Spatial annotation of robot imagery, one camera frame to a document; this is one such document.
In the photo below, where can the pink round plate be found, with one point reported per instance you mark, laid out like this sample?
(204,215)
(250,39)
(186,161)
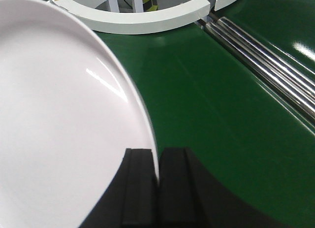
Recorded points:
(68,112)

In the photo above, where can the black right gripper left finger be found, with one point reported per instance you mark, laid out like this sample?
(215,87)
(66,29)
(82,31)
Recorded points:
(130,200)

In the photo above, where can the steel conveyor transfer rollers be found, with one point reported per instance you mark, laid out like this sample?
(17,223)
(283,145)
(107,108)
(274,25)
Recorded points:
(287,81)

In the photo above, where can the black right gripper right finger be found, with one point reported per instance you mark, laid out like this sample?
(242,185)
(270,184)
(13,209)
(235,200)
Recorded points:
(191,197)

